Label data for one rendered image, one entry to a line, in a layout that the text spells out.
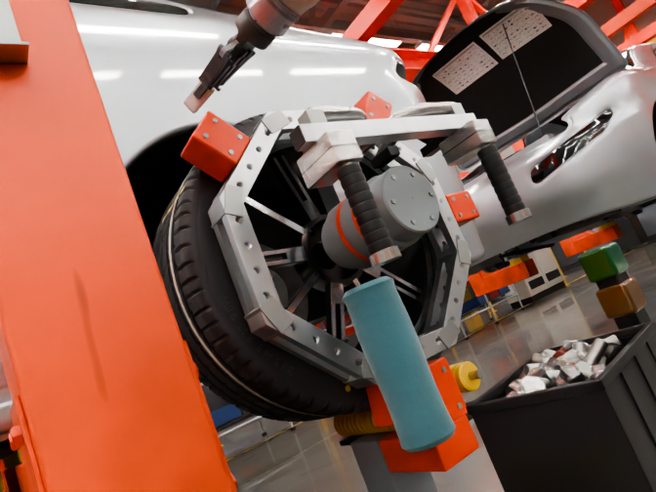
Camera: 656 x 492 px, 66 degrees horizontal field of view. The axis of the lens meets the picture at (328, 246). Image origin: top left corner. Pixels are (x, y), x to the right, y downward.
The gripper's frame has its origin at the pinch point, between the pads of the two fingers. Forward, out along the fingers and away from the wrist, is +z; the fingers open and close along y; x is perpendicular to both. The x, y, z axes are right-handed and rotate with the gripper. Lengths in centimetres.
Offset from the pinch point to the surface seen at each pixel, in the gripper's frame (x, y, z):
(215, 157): -14.4, -17.5, -3.0
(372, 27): 49, 414, 19
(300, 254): -37.6, -8.3, 2.5
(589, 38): -78, 324, -101
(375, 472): -81, -19, 18
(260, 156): -19.0, -12.4, -7.2
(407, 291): -60, 5, -4
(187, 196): -15.9, -19.1, 5.7
